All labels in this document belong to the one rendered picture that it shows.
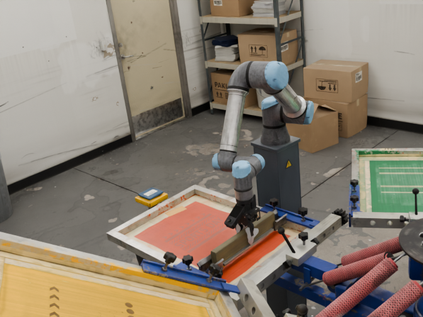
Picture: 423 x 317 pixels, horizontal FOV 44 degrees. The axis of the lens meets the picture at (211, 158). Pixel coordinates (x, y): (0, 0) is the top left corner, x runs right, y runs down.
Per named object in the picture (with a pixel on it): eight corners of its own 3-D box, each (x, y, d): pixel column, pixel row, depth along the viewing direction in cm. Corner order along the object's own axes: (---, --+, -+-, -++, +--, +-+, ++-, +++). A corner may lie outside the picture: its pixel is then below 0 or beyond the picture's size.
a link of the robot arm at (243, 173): (254, 160, 211) (245, 168, 204) (256, 184, 215) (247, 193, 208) (237, 158, 214) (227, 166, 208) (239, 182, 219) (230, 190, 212)
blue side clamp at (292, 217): (260, 220, 249) (259, 207, 246) (267, 216, 252) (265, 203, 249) (313, 239, 229) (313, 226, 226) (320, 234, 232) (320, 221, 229)
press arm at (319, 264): (291, 268, 203) (290, 257, 201) (299, 261, 207) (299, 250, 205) (329, 284, 191) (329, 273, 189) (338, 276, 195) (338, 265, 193)
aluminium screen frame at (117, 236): (107, 239, 246) (106, 233, 245) (195, 190, 283) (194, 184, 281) (231, 304, 194) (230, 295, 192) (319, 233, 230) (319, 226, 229)
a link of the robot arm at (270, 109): (268, 117, 274) (266, 92, 269) (292, 119, 267) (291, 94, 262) (258, 125, 265) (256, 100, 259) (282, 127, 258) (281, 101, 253)
